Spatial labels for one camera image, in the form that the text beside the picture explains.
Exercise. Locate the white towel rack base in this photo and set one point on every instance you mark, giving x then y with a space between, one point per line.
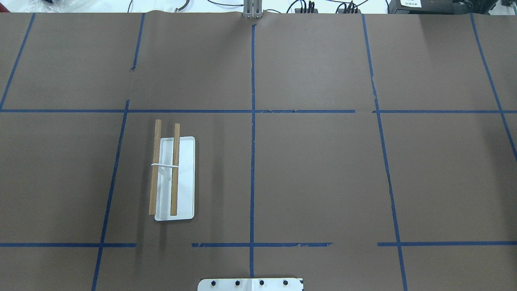
186 184

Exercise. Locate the right wooden rack rod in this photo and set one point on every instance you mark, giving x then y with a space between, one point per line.
175 171

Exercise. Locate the wooden rack rod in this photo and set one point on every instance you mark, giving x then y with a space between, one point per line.
175 171
154 167

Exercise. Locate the left wooden rack rod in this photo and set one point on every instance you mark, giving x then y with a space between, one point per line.
154 167

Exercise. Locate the brown paper table cover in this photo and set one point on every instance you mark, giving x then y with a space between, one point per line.
357 152

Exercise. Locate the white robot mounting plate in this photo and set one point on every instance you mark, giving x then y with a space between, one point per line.
251 284

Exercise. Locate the grey metal clamp bracket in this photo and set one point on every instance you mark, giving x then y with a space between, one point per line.
252 9

